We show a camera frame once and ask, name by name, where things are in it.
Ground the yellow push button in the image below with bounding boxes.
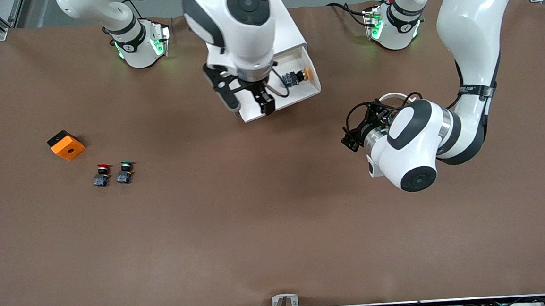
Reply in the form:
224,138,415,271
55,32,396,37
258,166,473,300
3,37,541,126
282,67,314,88

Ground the green push button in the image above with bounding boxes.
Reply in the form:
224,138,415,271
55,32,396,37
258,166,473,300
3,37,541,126
115,160,136,185

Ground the red push button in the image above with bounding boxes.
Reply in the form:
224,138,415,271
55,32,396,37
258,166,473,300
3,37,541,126
93,163,113,187

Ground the brown paper table cover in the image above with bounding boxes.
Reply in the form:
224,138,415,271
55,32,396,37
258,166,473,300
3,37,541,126
0,0,545,306

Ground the orange black box with hole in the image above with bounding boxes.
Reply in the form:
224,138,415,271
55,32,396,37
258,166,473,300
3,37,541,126
46,129,86,162

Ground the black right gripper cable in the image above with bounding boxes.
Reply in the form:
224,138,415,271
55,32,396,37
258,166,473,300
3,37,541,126
267,62,291,99

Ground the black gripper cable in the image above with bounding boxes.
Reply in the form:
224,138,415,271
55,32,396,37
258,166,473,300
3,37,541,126
267,62,291,99
345,91,425,135

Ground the white curved plastic ring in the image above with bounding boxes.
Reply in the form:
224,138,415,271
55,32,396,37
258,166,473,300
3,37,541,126
378,91,414,107

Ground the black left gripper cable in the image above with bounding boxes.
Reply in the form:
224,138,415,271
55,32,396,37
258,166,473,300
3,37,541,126
345,91,425,135

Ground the black arm base cable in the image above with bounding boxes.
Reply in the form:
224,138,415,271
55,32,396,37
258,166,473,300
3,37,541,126
326,0,370,29

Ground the grey metal table bracket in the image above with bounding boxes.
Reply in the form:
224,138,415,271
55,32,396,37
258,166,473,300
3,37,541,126
272,293,299,306

